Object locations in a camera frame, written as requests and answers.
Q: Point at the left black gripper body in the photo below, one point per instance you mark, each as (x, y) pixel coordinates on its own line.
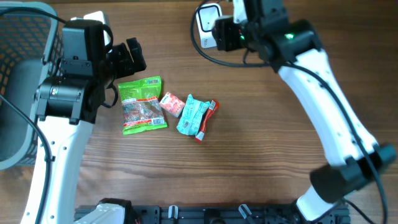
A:
(119, 63)

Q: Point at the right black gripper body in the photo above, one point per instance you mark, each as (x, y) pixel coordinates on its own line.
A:
(234, 35)

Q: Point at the green gummy candy bag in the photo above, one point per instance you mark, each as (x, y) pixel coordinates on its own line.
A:
(140, 104)

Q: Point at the red white tissue pack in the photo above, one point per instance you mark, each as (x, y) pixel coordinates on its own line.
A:
(172, 104)

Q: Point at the red snack stick wrapper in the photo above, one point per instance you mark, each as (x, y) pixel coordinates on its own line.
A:
(214, 105)

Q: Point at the mint green wipes pack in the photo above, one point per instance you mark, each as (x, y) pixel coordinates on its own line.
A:
(191, 117)

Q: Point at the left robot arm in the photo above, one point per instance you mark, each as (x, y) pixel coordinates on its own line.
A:
(67, 105)

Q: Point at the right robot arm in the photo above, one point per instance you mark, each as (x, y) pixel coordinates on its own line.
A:
(294, 51)

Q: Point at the white barcode scanner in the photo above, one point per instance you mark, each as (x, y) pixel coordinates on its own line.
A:
(206, 16)

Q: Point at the grey plastic shopping basket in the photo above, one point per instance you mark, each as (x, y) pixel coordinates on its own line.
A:
(30, 47)

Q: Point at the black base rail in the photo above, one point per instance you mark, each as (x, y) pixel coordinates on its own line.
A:
(268, 214)

